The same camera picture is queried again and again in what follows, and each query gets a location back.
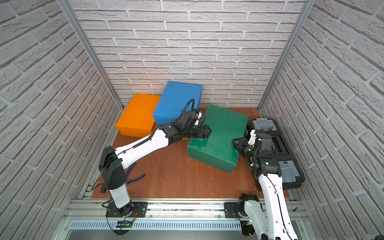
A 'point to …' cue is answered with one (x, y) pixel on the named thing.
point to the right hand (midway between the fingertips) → (235, 142)
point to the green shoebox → (217, 149)
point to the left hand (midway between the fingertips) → (211, 130)
